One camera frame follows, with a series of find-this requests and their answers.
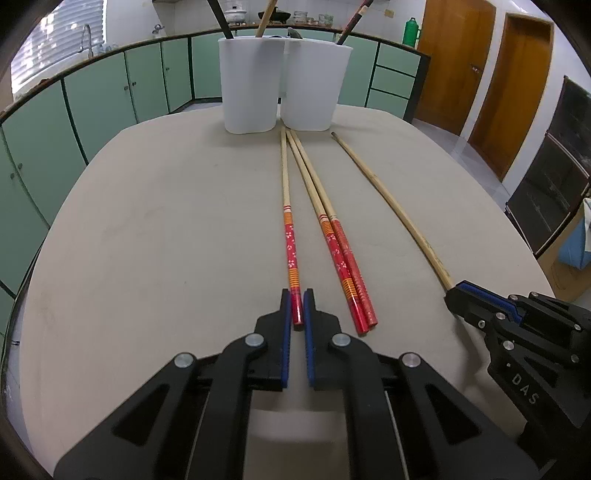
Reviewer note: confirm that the white double utensil holder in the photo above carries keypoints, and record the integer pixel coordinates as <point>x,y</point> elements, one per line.
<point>249,87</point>

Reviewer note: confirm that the black display cabinet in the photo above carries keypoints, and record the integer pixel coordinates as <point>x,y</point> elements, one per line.
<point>549,184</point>

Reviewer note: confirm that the long green base cabinet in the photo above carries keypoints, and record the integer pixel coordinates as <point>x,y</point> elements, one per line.
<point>41,152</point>

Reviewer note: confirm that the white cooking pot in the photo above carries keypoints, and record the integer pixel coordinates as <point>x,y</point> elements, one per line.
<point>238,13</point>

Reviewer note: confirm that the black chopstick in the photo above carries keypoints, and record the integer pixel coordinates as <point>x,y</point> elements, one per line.
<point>221,21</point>

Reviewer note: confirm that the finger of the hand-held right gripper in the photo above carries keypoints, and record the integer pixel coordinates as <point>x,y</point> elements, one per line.
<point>471,308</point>
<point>485,291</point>

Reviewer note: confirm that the plain bamboo chopstick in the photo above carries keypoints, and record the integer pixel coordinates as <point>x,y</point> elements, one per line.
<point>265,21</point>
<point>385,188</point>

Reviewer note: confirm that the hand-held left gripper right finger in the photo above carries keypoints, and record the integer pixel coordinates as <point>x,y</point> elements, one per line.
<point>308,355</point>

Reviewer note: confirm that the green base cabinet with drawers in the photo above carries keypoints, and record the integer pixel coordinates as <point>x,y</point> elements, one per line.
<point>392,74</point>

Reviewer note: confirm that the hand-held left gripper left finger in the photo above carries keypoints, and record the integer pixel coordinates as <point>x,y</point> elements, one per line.
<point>286,350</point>

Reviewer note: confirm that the chrome kitchen faucet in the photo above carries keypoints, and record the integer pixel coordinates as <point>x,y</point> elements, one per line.
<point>90,46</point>

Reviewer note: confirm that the light blue plastic sheet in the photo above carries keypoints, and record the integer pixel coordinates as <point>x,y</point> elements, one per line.
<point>577,244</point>

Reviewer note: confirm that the brown cardboard box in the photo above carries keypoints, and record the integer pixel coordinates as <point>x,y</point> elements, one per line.
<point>568,286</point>

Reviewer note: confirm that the red patterned bamboo chopstick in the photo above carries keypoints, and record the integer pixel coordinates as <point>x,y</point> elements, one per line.
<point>334,249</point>
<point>345,249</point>
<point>291,244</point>

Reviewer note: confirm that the steel kettle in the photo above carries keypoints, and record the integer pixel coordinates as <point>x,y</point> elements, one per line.
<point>158,30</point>

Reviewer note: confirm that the green thermos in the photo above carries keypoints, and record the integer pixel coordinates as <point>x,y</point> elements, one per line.
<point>411,32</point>

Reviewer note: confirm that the brown wooden door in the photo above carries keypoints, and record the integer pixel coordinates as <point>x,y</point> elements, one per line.
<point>512,101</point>
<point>452,64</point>

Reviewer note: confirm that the black wok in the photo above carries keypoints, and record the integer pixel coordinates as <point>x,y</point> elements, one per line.
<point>281,16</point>

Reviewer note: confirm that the black spoon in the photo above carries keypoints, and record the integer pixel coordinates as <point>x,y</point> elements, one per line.
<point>294,33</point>

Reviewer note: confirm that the white window blinds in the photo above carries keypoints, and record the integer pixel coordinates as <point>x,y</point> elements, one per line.
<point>51,46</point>

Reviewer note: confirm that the cluster of glass jars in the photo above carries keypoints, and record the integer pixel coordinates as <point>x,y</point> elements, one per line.
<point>314,18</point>

